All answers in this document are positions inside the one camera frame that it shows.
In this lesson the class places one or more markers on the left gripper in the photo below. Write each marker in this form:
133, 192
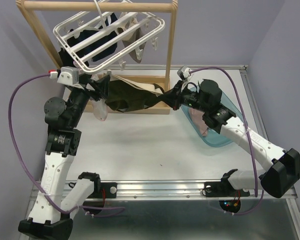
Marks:
101, 86

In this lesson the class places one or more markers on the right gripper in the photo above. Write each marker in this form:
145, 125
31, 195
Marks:
173, 98

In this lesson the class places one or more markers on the pink mauve underwear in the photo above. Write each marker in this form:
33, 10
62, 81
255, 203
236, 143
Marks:
197, 118

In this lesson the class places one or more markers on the dark green underwear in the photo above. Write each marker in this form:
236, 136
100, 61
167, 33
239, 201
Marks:
124, 97

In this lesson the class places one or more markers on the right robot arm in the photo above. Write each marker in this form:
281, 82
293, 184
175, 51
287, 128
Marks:
281, 168

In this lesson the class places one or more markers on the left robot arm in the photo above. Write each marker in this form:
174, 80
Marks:
51, 217

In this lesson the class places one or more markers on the light pink underwear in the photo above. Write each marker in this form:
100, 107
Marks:
100, 110

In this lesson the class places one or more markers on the white plastic clip hanger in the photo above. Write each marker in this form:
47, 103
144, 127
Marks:
92, 42

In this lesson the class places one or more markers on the black underwear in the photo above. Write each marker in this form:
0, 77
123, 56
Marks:
67, 60

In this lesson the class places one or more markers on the navy underwear white trim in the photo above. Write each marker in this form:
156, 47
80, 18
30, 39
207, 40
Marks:
107, 20

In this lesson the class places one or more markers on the teal plastic basin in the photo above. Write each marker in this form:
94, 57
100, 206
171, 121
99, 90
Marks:
213, 139

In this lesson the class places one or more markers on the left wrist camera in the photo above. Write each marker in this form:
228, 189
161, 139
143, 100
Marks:
68, 76

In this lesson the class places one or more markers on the aluminium mounting rail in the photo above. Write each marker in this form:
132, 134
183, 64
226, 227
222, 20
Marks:
155, 190

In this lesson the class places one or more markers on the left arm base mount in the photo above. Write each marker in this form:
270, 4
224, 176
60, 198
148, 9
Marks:
107, 190

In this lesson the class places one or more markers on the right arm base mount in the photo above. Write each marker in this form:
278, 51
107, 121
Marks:
223, 188

